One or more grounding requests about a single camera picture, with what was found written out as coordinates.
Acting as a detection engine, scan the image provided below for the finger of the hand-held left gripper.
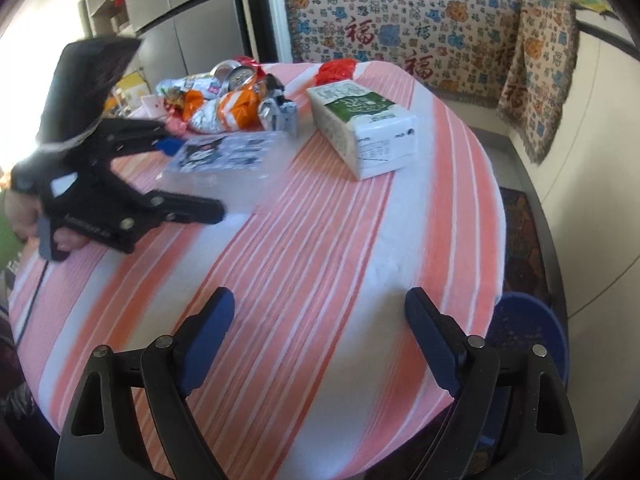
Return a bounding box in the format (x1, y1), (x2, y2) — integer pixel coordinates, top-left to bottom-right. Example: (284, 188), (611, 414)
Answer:
(132, 189), (226, 226)
(100, 117), (185, 161)

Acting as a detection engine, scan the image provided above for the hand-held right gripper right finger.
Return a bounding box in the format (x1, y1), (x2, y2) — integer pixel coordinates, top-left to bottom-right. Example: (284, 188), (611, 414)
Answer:
(405, 286), (585, 480)

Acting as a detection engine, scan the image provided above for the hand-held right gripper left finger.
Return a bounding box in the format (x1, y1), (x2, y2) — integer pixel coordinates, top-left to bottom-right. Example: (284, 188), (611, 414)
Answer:
(54, 286), (236, 480)

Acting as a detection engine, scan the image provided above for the clear cartoon print plastic package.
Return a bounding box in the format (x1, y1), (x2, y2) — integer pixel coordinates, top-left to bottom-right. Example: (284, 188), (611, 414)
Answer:
(159, 130), (297, 216)

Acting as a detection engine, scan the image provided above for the blue bin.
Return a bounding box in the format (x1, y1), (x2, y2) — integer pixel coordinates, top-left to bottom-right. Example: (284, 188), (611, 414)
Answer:
(475, 292), (571, 461)

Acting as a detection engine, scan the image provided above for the person's left hand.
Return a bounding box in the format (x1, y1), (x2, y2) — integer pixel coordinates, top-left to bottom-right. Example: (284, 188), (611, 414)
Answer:
(4, 189), (97, 252)

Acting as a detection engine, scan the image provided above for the pink card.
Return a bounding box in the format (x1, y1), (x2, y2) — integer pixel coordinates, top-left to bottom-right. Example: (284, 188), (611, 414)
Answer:
(139, 93), (169, 121)

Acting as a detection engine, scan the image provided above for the yellow box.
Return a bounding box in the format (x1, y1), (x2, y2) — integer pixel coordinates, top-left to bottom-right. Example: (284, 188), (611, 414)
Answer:
(116, 70), (147, 102)

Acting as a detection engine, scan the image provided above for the green and white snack bag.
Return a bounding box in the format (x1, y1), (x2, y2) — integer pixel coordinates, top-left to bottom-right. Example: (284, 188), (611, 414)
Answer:
(157, 74), (227, 102)

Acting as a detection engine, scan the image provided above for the orange and white snack wrapper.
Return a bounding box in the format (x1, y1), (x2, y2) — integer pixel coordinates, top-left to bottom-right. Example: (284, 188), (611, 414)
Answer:
(182, 80), (272, 134)

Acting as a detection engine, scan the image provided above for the silver drink can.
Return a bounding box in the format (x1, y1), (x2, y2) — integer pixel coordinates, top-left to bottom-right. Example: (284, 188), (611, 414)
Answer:
(222, 67), (257, 95)

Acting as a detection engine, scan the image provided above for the red drink can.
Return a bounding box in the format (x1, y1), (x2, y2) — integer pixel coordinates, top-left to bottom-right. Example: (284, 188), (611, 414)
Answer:
(210, 56), (263, 81)

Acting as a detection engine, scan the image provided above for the grey crumpled packaging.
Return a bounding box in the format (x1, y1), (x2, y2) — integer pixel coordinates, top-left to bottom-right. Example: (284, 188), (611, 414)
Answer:
(257, 75), (301, 139)

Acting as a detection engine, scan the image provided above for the grey refrigerator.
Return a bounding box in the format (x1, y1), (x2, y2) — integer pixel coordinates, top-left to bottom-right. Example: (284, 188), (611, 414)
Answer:
(121, 0), (252, 82)

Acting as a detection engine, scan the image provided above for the dark patterned rug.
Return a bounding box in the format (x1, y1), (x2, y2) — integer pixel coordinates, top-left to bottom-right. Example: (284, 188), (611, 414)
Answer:
(499, 187), (552, 307)

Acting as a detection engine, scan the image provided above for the orange striped tablecloth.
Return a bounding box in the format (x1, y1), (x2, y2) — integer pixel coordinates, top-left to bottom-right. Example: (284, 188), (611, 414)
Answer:
(7, 60), (509, 480)

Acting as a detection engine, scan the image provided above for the red plastic bag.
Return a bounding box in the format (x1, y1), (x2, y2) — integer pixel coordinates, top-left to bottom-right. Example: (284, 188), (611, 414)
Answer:
(314, 59), (359, 86)

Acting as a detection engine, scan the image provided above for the green and white milk carton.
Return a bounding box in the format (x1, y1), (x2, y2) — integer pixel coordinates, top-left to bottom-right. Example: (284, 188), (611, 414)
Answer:
(306, 81), (419, 181)

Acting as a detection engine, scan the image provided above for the printed sofa blanket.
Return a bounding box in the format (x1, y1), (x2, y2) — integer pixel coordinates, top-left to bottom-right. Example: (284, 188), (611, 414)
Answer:
(279, 0), (524, 109)

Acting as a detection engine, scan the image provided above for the printed cushion cloth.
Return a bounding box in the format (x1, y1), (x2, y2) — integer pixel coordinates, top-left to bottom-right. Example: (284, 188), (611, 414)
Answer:
(496, 0), (581, 166)

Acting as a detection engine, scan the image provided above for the black cable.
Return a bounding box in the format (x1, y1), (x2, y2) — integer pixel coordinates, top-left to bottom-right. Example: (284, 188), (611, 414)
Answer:
(14, 259), (52, 347)

